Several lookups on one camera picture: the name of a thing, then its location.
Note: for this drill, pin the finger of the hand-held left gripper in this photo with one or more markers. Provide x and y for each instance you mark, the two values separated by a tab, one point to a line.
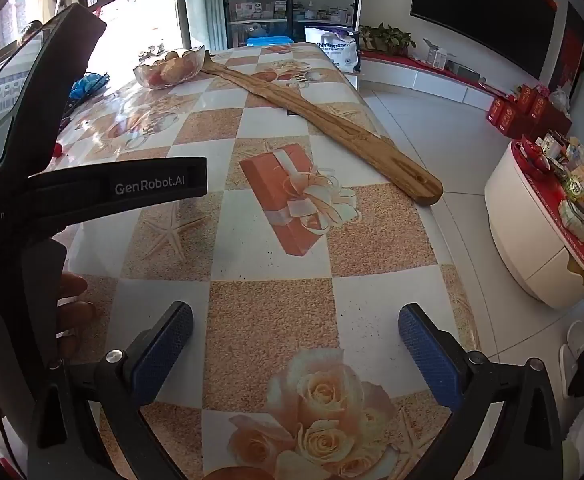
121	185

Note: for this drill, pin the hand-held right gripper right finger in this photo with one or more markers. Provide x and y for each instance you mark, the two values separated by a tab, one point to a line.
429	355

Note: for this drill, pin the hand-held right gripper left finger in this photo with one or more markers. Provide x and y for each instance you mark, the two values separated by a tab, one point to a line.
164	355

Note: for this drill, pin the person's left hand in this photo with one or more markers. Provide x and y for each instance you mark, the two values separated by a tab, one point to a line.
74	305

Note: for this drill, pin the blue plastic gloves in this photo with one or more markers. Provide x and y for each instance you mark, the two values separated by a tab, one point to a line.
89	86

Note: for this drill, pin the glass fruit bowl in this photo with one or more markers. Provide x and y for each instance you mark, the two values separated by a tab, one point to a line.
169	72

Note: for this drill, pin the white slipper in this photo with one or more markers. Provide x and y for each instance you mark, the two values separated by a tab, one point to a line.
568	370
578	337

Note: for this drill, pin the round white side table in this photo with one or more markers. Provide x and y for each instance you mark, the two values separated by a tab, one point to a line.
522	240

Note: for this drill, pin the blue plastic crate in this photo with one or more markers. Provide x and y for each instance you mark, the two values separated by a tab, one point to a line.
269	41

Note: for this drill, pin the long wooden plank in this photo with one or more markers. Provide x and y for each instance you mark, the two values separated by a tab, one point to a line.
322	120

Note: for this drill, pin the pile of snack packets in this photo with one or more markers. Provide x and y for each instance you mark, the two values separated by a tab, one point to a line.
577	185

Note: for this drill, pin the white printed sack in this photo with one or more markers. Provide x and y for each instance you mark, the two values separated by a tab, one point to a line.
332	50

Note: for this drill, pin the red gift box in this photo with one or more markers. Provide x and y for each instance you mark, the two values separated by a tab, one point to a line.
541	104
502	112
525	99

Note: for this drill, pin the white television bench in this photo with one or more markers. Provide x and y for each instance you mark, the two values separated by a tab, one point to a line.
412	77

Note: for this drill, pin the white carton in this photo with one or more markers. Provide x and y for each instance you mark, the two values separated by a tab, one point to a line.
437	55

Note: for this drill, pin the green potted plant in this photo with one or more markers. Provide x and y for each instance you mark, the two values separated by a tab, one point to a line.
387	37

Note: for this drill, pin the red wall hanging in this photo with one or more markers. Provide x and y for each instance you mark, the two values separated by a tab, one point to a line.
572	45

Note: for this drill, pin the black wall television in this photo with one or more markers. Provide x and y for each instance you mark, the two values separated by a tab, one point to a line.
472	5

